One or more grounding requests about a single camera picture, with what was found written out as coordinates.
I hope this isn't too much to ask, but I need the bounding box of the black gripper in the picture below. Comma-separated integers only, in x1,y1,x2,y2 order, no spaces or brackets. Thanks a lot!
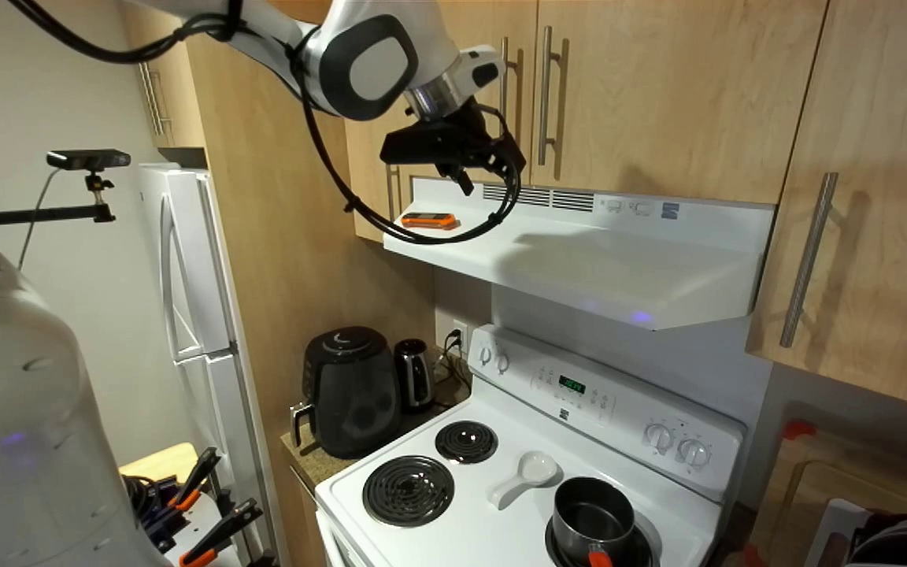
382,100,526,194

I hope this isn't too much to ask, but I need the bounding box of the wooden cabinet door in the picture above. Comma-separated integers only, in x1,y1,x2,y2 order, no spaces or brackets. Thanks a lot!
532,0,829,205
337,0,523,243

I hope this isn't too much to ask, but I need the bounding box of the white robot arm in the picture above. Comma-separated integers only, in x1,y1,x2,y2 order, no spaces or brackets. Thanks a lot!
0,0,523,567

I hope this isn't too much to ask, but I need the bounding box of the far right wooden cabinet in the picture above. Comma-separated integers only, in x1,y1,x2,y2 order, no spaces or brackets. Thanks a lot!
750,0,907,401

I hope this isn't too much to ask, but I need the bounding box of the orange black timer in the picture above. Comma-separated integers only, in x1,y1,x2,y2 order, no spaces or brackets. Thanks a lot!
400,212,461,231

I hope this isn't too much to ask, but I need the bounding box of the white range hood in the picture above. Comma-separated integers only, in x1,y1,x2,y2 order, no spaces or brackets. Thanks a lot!
385,180,771,330

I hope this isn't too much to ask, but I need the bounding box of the black air fryer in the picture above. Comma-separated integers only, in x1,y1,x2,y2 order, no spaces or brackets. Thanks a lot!
291,327,403,458

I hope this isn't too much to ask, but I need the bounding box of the white electric stove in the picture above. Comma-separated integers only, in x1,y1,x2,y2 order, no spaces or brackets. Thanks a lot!
316,324,743,567

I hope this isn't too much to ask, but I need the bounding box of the white spoon rest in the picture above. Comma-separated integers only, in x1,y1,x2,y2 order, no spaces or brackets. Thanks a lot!
488,451,560,512

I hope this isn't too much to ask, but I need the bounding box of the white refrigerator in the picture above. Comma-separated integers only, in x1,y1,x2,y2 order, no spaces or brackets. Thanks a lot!
126,162,279,567

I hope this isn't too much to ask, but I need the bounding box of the wooden cutting board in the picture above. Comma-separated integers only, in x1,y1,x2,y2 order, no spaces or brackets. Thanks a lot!
747,423,907,567

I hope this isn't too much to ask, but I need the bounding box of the grey pot orange handle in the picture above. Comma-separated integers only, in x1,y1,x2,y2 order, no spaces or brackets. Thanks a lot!
552,476,635,567

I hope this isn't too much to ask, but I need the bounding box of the black camera on stand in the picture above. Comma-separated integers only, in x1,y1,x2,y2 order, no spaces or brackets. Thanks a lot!
0,147,131,228

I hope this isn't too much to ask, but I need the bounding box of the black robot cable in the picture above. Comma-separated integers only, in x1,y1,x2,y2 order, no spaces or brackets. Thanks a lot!
5,0,526,248

